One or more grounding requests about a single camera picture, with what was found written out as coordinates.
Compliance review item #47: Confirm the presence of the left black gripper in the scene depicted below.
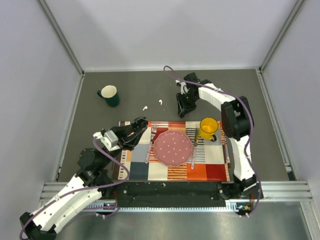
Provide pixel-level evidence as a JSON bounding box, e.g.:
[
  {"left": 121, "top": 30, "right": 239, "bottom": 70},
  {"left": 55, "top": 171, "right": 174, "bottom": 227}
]
[{"left": 100, "top": 120, "right": 148, "bottom": 167}]

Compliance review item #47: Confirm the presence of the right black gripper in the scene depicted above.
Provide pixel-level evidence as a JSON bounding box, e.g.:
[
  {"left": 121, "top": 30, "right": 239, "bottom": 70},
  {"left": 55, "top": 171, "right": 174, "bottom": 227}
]
[{"left": 176, "top": 91, "right": 199, "bottom": 116}]

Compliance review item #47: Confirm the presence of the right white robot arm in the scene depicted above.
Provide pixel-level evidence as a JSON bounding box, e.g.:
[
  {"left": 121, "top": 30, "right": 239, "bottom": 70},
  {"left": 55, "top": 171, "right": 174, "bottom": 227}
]
[{"left": 175, "top": 72, "right": 257, "bottom": 198}]

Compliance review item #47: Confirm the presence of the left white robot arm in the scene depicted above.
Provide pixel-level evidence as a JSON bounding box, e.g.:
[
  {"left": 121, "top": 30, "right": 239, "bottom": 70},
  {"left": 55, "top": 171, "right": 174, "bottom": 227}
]
[{"left": 19, "top": 116, "right": 148, "bottom": 240}]

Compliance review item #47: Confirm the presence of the yellow transparent mug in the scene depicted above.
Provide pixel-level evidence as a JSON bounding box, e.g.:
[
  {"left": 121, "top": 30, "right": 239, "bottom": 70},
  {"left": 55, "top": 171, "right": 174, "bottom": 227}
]
[{"left": 199, "top": 117, "right": 219, "bottom": 142}]

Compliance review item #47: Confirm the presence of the pink dotted plate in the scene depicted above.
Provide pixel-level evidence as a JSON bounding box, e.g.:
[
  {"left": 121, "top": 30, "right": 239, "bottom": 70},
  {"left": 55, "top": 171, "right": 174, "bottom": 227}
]
[{"left": 153, "top": 130, "right": 193, "bottom": 167}]

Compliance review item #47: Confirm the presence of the colourful patchwork placemat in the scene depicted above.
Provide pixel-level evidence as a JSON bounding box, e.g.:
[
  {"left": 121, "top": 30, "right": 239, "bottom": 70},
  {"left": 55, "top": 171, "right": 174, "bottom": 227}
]
[{"left": 112, "top": 121, "right": 230, "bottom": 182}]

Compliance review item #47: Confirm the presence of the dark green mug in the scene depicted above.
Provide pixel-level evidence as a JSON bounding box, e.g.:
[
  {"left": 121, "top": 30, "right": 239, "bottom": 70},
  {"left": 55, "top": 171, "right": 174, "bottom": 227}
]
[{"left": 97, "top": 85, "right": 120, "bottom": 108}]

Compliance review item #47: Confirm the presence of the pink handled fork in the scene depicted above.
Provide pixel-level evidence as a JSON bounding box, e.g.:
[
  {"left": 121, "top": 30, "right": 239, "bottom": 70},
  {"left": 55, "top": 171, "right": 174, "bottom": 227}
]
[{"left": 145, "top": 124, "right": 158, "bottom": 164}]

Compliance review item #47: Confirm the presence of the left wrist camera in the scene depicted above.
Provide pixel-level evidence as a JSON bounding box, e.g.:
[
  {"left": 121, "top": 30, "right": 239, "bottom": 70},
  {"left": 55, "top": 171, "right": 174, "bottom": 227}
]
[{"left": 93, "top": 129, "right": 120, "bottom": 152}]

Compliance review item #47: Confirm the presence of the pink handled knife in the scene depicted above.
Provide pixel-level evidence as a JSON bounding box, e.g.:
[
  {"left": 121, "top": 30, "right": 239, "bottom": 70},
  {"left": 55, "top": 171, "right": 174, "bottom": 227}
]
[{"left": 191, "top": 128, "right": 199, "bottom": 170}]

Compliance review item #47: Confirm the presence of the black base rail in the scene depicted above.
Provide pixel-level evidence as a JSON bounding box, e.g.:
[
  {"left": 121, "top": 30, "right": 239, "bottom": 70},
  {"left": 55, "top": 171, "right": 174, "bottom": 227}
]
[{"left": 39, "top": 180, "right": 313, "bottom": 213}]

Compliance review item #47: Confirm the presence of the right aluminium frame post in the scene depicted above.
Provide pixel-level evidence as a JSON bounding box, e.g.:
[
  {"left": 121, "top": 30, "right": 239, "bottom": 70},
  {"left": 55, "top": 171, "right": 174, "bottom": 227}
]
[{"left": 258, "top": 0, "right": 307, "bottom": 73}]

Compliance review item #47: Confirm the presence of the aluminium frame post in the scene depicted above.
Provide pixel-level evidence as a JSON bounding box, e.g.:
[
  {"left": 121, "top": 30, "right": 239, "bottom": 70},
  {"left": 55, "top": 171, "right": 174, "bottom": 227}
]
[
  {"left": 37, "top": 0, "right": 86, "bottom": 76},
  {"left": 258, "top": 0, "right": 307, "bottom": 73}
]

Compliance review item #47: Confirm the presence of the left aluminium frame post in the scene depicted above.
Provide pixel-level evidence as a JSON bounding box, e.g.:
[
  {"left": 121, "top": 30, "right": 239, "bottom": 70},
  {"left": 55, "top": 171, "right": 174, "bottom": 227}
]
[{"left": 37, "top": 0, "right": 86, "bottom": 76}]

